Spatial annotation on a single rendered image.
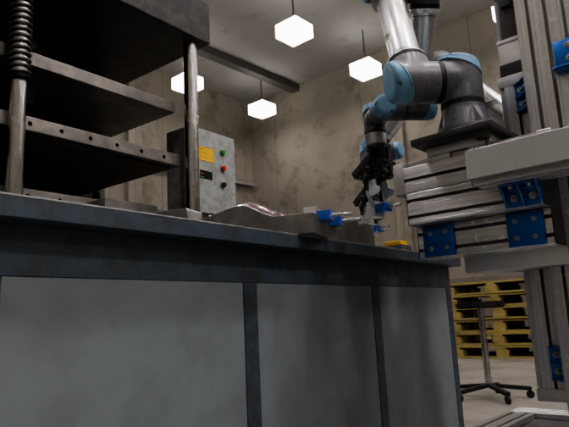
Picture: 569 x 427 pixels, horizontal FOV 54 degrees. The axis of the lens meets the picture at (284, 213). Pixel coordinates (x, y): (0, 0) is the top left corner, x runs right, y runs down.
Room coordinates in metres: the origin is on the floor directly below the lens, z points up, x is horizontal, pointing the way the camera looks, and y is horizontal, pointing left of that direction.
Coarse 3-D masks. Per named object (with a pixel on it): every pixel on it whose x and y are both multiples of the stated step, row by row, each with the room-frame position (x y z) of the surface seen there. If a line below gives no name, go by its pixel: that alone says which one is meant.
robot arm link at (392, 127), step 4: (436, 52) 2.00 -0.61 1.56; (440, 52) 1.99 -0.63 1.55; (444, 52) 2.00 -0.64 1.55; (436, 56) 1.98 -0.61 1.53; (440, 56) 1.98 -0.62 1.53; (436, 60) 1.98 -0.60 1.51; (404, 120) 2.10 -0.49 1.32; (388, 124) 2.10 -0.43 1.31; (392, 124) 2.09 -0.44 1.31; (396, 124) 2.09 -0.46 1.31; (400, 124) 2.10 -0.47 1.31; (388, 128) 2.10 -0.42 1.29; (392, 128) 2.10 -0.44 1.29; (396, 128) 2.11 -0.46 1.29; (388, 132) 2.11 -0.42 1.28; (392, 132) 2.11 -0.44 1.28; (388, 136) 2.12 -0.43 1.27; (392, 136) 2.13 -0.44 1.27; (364, 140) 2.14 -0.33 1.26; (388, 140) 2.13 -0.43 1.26; (364, 144) 2.14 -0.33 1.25; (388, 144) 2.19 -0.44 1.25; (364, 148) 2.15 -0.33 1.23
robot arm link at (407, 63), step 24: (384, 0) 1.52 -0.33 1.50; (408, 0) 1.60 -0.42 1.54; (384, 24) 1.51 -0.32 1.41; (408, 24) 1.48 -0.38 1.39; (408, 48) 1.42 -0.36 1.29; (384, 72) 1.45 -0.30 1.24; (408, 72) 1.39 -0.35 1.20; (432, 72) 1.39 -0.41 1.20; (408, 96) 1.42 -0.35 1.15; (432, 96) 1.42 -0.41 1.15
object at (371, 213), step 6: (366, 204) 1.88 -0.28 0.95; (378, 204) 1.85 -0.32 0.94; (384, 204) 1.83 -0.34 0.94; (390, 204) 1.83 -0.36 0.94; (396, 204) 1.81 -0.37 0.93; (372, 210) 1.86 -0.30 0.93; (378, 210) 1.85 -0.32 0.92; (384, 210) 1.83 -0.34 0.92; (390, 210) 1.85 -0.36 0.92; (372, 216) 1.87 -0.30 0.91; (378, 216) 1.87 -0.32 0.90
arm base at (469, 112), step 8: (472, 96) 1.41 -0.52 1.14; (448, 104) 1.43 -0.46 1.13; (456, 104) 1.41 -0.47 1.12; (464, 104) 1.41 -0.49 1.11; (472, 104) 1.40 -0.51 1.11; (480, 104) 1.41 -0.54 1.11; (448, 112) 1.43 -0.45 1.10; (456, 112) 1.41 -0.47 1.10; (464, 112) 1.40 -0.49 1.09; (472, 112) 1.40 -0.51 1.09; (480, 112) 1.40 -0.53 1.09; (440, 120) 1.47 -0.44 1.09; (448, 120) 1.42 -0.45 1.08; (456, 120) 1.40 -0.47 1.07; (464, 120) 1.39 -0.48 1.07; (472, 120) 1.39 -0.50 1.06; (480, 120) 1.39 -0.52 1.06; (440, 128) 1.47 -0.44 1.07; (448, 128) 1.42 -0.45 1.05
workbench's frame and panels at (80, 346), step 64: (0, 256) 0.90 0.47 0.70; (64, 256) 1.00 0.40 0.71; (128, 256) 1.10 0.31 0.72; (192, 256) 1.24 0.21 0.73; (256, 256) 1.41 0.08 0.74; (320, 256) 1.64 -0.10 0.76; (384, 256) 1.86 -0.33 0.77; (0, 320) 0.91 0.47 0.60; (64, 320) 1.00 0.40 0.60; (128, 320) 1.11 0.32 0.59; (192, 320) 1.24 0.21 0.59; (256, 320) 1.40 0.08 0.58; (320, 320) 1.63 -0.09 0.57; (384, 320) 1.94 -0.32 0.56; (448, 320) 2.38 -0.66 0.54; (0, 384) 0.91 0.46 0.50; (64, 384) 1.00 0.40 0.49; (128, 384) 1.11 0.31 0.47; (192, 384) 1.24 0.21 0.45; (256, 384) 1.40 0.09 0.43; (320, 384) 1.62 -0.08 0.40; (384, 384) 1.91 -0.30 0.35; (448, 384) 2.33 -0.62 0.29
